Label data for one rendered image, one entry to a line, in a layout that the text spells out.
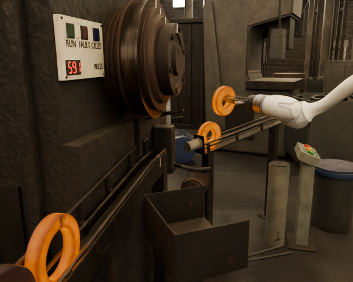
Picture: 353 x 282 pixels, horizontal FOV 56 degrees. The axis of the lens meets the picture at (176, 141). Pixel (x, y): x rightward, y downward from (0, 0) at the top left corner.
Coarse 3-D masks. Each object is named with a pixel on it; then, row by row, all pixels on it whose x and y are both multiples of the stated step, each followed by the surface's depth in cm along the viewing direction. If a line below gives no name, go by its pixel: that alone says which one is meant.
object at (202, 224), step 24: (168, 192) 104; (192, 192) 107; (168, 216) 106; (192, 216) 109; (168, 240) 82; (192, 240) 80; (216, 240) 82; (240, 240) 85; (168, 264) 84; (192, 264) 81; (216, 264) 84; (240, 264) 87
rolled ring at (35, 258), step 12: (48, 216) 77; (60, 216) 77; (36, 228) 73; (48, 228) 73; (60, 228) 77; (72, 228) 83; (36, 240) 71; (48, 240) 73; (72, 240) 84; (36, 252) 70; (72, 252) 84; (24, 264) 70; (36, 264) 69; (60, 264) 83; (36, 276) 69
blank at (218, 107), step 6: (216, 90) 171; (222, 90) 170; (228, 90) 173; (216, 96) 169; (222, 96) 171; (216, 102) 169; (228, 102) 177; (216, 108) 170; (222, 108) 173; (228, 108) 176; (222, 114) 174; (228, 114) 177
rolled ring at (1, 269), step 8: (8, 264) 64; (0, 272) 60; (8, 272) 61; (16, 272) 63; (24, 272) 66; (0, 280) 59; (8, 280) 61; (16, 280) 63; (24, 280) 66; (32, 280) 68
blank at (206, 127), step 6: (204, 126) 182; (210, 126) 185; (216, 126) 187; (198, 132) 183; (204, 132) 183; (216, 132) 188; (204, 138) 184; (210, 138) 191; (216, 138) 189; (216, 144) 190
